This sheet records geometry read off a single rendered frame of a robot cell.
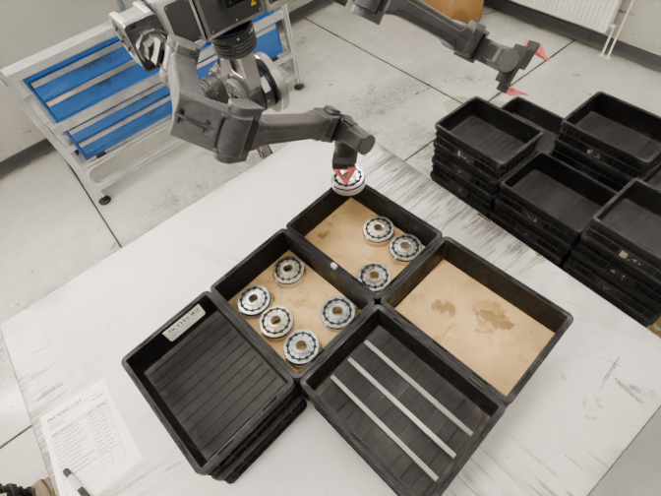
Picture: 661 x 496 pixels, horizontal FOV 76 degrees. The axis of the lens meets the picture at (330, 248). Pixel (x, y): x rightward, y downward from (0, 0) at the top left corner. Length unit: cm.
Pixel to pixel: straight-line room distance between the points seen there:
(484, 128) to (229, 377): 170
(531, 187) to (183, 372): 171
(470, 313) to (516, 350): 15
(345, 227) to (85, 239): 203
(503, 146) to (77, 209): 267
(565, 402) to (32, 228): 312
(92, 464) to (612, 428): 144
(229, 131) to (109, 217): 239
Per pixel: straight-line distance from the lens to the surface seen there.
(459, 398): 119
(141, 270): 175
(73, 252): 307
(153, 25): 124
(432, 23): 110
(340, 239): 141
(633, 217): 211
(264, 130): 84
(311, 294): 131
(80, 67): 283
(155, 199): 305
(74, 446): 158
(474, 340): 125
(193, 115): 79
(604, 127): 247
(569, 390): 141
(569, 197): 225
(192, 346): 135
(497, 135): 230
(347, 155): 121
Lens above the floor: 197
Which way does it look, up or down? 55 degrees down
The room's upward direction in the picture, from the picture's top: 12 degrees counter-clockwise
